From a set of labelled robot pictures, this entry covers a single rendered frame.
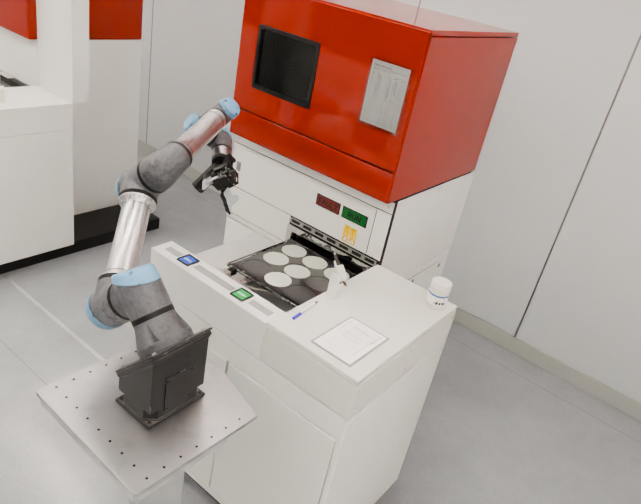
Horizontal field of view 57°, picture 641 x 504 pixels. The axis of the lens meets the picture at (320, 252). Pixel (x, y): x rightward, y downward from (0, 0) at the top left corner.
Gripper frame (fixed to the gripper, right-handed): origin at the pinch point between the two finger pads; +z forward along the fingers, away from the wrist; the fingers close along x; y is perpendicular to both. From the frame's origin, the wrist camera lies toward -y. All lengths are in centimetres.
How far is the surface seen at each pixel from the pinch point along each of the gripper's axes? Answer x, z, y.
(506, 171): 149, -93, 90
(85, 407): -18, 73, -26
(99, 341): 65, -18, -123
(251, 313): 9.6, 42.6, 7.7
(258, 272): 27.4, 12.6, -0.9
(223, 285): 8.7, 28.4, -2.5
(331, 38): -9, -42, 55
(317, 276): 42.5, 12.5, 15.4
